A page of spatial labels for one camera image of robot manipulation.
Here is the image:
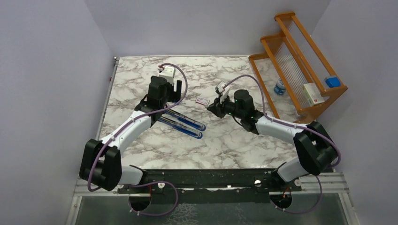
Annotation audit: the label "blue black stapler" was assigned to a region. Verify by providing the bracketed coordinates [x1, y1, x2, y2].
[165, 109, 206, 131]

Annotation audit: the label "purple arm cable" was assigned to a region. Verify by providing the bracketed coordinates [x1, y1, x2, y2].
[87, 63, 189, 217]
[222, 74, 342, 215]

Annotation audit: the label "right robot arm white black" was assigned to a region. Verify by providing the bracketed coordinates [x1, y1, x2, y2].
[207, 90, 339, 191]

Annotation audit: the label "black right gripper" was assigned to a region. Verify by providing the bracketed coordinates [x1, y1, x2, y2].
[207, 93, 244, 120]

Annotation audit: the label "orange wooden tiered rack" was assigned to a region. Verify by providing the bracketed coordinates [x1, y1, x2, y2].
[249, 11, 348, 123]

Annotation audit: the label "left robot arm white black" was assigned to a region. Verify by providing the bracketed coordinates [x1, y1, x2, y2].
[79, 76, 187, 193]

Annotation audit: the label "blue lidded small jar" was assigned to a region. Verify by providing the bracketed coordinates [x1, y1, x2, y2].
[274, 79, 286, 96]

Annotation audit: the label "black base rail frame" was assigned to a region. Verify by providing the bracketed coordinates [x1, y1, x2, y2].
[74, 168, 349, 206]

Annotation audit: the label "red white staple box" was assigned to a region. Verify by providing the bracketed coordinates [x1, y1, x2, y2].
[195, 97, 209, 106]

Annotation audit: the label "white red carton box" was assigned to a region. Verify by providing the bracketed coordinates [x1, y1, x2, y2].
[302, 83, 325, 106]

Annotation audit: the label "blue block on rack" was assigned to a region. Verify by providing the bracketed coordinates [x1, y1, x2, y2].
[324, 76, 341, 88]

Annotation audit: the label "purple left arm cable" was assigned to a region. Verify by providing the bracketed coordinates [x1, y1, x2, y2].
[87, 63, 189, 217]

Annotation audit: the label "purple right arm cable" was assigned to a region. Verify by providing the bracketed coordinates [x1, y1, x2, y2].
[222, 74, 342, 215]

